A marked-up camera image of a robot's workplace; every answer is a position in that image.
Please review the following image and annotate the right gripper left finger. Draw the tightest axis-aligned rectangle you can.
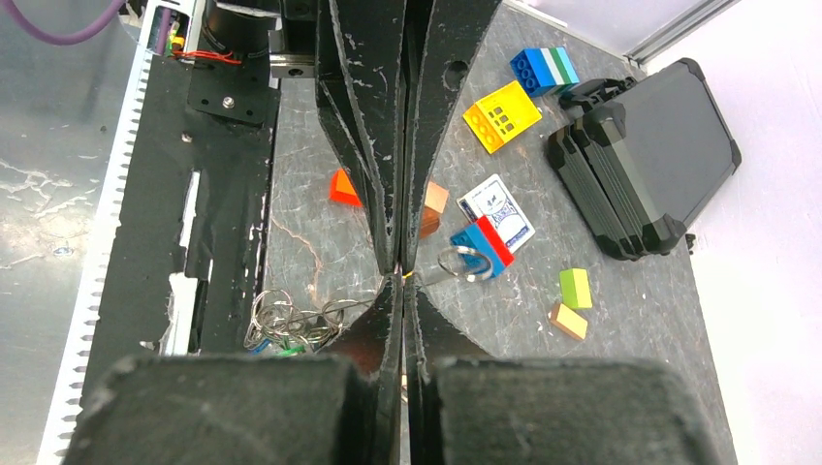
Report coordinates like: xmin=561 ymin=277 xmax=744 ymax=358
xmin=64 ymin=275 xmax=402 ymax=464

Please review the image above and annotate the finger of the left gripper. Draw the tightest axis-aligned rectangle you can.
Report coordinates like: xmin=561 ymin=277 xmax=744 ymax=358
xmin=400 ymin=1 xmax=500 ymax=270
xmin=315 ymin=1 xmax=406 ymax=275

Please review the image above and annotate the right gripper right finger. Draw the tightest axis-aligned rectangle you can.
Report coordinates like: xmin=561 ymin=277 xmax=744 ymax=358
xmin=404 ymin=281 xmax=720 ymax=464

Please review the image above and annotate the metal keyring plate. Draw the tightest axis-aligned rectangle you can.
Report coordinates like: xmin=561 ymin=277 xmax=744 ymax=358
xmin=275 ymin=269 xmax=451 ymax=328

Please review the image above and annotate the silver split ring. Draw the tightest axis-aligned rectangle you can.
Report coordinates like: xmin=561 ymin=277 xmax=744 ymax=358
xmin=436 ymin=244 xmax=495 ymax=284

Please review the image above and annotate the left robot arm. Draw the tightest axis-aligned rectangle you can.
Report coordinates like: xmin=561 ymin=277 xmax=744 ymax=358
xmin=203 ymin=1 xmax=499 ymax=273

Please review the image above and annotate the green key tag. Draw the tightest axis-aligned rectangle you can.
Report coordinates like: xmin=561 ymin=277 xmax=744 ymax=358
xmin=271 ymin=346 xmax=306 ymax=357

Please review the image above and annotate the yellow lego plate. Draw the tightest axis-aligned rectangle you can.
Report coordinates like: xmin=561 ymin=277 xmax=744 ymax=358
xmin=462 ymin=80 xmax=542 ymax=154

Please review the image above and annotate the blue green white lego stack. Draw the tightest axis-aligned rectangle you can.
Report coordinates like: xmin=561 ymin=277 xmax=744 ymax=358
xmin=510 ymin=46 xmax=581 ymax=98

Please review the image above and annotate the tan wooden block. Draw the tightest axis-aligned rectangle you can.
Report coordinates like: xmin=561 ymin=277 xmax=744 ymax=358
xmin=549 ymin=302 xmax=588 ymax=340

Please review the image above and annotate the red lego brick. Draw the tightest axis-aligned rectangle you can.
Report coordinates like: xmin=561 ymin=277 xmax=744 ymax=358
xmin=329 ymin=169 xmax=363 ymax=207

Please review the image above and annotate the light wooden block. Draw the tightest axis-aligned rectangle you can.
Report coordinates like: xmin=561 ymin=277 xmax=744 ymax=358
xmin=424 ymin=181 xmax=449 ymax=215

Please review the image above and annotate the green lego brick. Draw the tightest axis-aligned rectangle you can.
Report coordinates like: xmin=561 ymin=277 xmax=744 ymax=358
xmin=559 ymin=268 xmax=593 ymax=310

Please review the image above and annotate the playing card box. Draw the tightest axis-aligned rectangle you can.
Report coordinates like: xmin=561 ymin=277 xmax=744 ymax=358
xmin=457 ymin=173 xmax=535 ymax=253

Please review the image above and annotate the red blue lego block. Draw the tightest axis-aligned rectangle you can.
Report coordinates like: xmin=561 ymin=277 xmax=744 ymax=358
xmin=450 ymin=216 xmax=515 ymax=279

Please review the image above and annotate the brown wooden cylinder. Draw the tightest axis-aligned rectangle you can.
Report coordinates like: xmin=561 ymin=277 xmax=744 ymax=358
xmin=419 ymin=207 xmax=441 ymax=239

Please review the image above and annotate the black hard case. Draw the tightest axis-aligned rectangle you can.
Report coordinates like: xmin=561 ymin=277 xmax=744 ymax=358
xmin=546 ymin=58 xmax=742 ymax=261

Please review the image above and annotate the white cable duct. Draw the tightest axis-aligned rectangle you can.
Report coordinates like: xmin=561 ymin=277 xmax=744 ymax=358
xmin=35 ymin=1 xmax=196 ymax=464

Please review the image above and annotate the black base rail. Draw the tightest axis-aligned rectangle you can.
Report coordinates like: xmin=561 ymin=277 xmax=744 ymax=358
xmin=79 ymin=54 xmax=281 ymax=387

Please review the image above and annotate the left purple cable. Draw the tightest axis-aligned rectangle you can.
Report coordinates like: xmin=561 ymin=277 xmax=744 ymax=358
xmin=0 ymin=0 xmax=130 ymax=47

